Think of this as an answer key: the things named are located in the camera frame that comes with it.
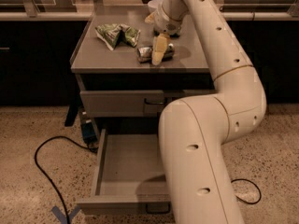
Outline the green chip bag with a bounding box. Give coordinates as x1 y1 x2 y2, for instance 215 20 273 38
95 23 141 50

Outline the grey drawer cabinet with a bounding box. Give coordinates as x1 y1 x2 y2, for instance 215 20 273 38
71 6 214 134

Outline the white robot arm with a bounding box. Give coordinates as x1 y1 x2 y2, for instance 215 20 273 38
154 0 266 224

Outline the grey open middle drawer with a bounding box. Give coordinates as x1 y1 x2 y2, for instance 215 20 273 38
78 130 171 215

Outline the blue power box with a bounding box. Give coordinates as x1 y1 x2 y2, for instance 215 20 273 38
80 120 97 144

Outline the grey top drawer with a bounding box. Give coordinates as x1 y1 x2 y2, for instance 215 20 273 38
80 90 213 118

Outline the black right floor cable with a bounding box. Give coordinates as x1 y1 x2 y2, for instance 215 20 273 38
231 178 263 205

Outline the black left floor cable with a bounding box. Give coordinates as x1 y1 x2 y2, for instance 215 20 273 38
33 135 99 224

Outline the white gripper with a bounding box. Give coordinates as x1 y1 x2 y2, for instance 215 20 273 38
145 4 183 65

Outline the blue tape cross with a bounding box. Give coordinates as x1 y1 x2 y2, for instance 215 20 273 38
51 205 80 224

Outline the green soda can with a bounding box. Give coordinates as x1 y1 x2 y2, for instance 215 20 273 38
153 29 180 38

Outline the black floor cable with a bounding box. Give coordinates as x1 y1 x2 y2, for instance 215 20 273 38
33 135 99 224
231 178 263 205

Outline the white bowl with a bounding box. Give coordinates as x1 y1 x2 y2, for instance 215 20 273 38
148 0 163 13

